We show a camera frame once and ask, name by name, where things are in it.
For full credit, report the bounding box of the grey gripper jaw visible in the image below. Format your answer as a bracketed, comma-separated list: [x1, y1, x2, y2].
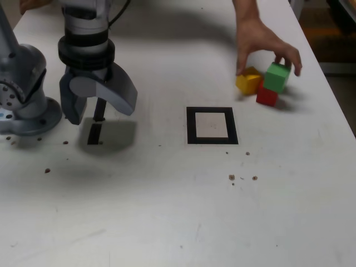
[58, 69, 88, 125]
[69, 62, 139, 116]

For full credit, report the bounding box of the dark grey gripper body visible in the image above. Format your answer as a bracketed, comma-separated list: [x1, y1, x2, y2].
[65, 66, 112, 84]

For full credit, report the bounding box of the yellow cube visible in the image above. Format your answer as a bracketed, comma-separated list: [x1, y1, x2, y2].
[235, 66, 264, 96]

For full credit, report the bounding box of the red cube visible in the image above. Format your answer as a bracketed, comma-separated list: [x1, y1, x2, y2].
[255, 80, 279, 108]

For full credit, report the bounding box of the green cube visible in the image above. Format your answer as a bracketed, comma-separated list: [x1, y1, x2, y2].
[263, 62, 292, 94]

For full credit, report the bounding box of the black tape square outline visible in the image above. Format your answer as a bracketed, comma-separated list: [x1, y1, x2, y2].
[186, 106, 239, 145]

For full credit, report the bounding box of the person's right hand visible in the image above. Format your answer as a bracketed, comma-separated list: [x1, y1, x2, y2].
[18, 0, 37, 14]

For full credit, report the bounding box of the person's left hand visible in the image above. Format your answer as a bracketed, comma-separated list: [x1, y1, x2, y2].
[235, 17, 303, 77]

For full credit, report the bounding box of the black tape strip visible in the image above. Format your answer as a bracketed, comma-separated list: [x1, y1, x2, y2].
[87, 97, 108, 146]

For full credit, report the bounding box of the grey metal beam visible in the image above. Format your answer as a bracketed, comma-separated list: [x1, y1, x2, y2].
[319, 62, 356, 75]

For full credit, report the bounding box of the black cable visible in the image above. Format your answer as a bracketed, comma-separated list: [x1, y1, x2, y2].
[107, 0, 132, 28]

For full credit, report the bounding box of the grey metal post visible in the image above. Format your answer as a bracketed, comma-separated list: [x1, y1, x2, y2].
[288, 0, 306, 22]

